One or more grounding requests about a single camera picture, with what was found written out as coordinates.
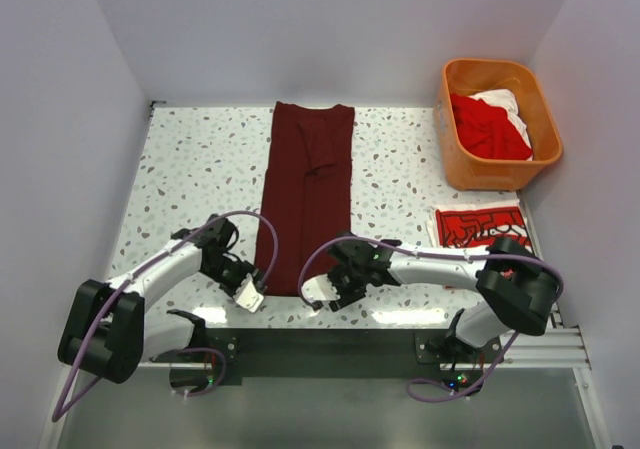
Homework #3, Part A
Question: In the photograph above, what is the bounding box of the dark maroon t shirt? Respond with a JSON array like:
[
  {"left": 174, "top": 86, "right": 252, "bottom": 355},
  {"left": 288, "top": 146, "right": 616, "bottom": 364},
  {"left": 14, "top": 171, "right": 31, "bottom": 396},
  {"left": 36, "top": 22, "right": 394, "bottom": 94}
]
[{"left": 260, "top": 102, "right": 355, "bottom": 297}]

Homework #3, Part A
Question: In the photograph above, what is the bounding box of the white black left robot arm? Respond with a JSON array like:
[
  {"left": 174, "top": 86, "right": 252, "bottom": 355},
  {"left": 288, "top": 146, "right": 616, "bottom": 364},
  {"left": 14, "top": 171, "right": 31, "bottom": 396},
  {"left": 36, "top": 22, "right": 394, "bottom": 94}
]
[{"left": 57, "top": 214, "right": 264, "bottom": 383}]

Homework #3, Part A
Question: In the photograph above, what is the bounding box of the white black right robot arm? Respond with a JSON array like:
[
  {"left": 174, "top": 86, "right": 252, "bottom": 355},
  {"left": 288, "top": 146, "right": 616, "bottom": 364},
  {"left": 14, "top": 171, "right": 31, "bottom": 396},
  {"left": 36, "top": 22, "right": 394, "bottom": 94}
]
[{"left": 325, "top": 235, "right": 564, "bottom": 362}]

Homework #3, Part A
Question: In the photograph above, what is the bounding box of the bright red t shirt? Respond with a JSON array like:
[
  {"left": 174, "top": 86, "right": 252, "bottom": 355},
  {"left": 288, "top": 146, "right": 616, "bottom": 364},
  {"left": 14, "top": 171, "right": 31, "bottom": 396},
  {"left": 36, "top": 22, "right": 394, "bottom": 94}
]
[{"left": 450, "top": 94, "right": 533, "bottom": 161}]

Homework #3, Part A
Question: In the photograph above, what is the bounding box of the orange plastic basket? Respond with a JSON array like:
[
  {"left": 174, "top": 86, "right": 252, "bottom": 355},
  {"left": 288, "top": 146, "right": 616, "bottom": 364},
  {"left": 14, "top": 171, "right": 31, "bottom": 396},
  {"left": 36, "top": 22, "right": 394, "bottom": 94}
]
[{"left": 434, "top": 58, "right": 563, "bottom": 191}]

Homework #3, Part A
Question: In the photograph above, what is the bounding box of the white t shirt in basket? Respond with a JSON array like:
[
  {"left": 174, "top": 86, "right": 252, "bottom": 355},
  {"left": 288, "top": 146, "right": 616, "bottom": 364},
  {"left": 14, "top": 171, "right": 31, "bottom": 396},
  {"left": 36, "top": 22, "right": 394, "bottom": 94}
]
[{"left": 471, "top": 89, "right": 532, "bottom": 148}]

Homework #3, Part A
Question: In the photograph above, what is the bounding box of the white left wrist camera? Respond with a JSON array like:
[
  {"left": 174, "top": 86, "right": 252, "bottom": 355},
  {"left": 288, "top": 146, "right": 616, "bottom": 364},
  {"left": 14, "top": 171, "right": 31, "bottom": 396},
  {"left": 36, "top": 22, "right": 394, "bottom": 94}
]
[{"left": 233, "top": 276, "right": 264, "bottom": 313}]

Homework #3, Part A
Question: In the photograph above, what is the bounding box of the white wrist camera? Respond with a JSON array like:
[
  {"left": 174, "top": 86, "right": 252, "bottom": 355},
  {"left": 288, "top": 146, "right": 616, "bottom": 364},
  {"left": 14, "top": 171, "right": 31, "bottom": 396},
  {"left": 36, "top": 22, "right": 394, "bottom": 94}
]
[
  {"left": 233, "top": 276, "right": 264, "bottom": 313},
  {"left": 302, "top": 274, "right": 340, "bottom": 304}
]

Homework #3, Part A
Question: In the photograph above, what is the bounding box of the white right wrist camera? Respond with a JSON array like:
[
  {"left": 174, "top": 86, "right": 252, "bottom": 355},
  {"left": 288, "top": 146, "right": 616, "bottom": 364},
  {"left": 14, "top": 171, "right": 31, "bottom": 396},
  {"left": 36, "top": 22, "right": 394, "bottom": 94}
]
[{"left": 302, "top": 274, "right": 340, "bottom": 304}]

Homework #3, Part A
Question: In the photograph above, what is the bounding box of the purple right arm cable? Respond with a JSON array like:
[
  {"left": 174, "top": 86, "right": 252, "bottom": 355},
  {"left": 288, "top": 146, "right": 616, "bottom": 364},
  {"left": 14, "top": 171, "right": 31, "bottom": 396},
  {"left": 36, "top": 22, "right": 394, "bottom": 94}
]
[{"left": 297, "top": 236, "right": 565, "bottom": 404}]

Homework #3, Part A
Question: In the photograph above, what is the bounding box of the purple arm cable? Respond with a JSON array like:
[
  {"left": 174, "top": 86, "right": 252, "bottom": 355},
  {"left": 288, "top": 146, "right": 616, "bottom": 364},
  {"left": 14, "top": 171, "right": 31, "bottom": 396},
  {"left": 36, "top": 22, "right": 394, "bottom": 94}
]
[
  {"left": 297, "top": 236, "right": 565, "bottom": 404},
  {"left": 51, "top": 210, "right": 279, "bottom": 423}
]

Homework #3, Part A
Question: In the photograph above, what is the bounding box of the aluminium extrusion rail frame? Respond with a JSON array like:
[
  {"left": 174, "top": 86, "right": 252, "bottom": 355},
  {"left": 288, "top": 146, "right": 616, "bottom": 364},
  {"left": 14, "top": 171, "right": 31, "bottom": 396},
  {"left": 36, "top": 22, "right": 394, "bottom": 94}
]
[{"left": 41, "top": 306, "right": 611, "bottom": 448}]

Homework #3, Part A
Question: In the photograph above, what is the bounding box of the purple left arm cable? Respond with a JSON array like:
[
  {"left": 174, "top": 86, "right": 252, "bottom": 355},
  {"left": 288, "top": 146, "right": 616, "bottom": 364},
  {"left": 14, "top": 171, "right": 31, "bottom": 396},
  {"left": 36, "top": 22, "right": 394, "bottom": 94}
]
[{"left": 51, "top": 210, "right": 279, "bottom": 423}]

